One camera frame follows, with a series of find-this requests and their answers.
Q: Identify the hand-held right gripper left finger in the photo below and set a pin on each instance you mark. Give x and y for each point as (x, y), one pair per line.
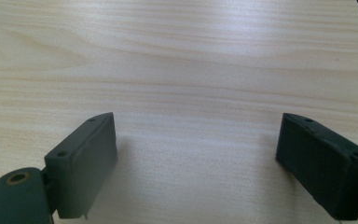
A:
(84, 168)

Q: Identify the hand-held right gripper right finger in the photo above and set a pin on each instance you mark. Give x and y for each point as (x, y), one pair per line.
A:
(320, 165)

